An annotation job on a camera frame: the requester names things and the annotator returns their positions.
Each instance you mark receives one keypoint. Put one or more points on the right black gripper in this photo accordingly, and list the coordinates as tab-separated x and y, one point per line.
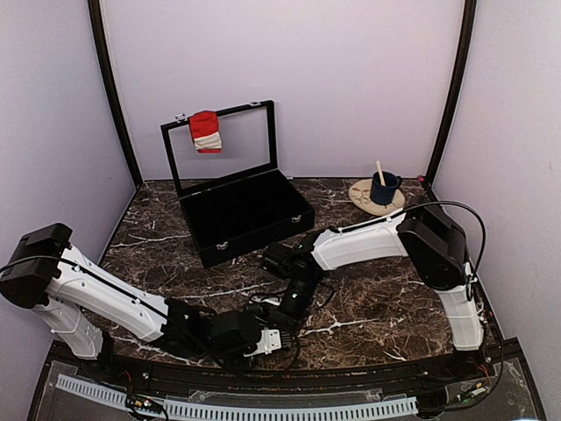
287	320

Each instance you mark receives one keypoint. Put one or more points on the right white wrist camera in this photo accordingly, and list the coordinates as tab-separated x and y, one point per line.
268	299

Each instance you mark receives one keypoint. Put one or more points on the left black frame post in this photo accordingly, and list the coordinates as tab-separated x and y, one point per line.
110	87

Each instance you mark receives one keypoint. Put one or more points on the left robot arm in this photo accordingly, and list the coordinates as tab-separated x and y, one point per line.
52	277

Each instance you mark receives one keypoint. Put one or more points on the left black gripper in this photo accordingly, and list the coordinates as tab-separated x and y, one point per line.
237	366

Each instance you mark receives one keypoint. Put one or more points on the black white striped sock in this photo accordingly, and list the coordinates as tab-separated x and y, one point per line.
289	341

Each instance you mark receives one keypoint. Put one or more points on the dark blue mug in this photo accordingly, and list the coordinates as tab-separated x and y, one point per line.
382	193

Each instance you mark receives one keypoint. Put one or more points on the small green circuit board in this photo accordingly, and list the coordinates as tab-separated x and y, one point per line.
142	405

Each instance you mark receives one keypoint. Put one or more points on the wooden stick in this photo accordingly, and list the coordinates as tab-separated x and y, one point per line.
380	174

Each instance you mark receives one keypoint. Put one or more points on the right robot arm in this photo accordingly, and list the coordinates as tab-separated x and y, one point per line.
423	232

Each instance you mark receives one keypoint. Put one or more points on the white slotted cable duct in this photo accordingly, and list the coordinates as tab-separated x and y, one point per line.
177	409

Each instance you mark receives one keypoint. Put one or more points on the red and beige sock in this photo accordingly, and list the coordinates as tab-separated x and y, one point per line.
204	131

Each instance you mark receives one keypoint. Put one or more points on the black front rail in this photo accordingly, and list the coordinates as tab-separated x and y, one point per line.
156	372

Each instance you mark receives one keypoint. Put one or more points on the black display case box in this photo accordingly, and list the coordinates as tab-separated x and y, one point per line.
235	201

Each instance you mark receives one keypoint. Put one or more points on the black frame post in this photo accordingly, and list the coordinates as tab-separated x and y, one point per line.
457	77
110	87

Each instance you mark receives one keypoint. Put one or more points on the right black frame post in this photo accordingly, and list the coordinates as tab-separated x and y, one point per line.
457	77

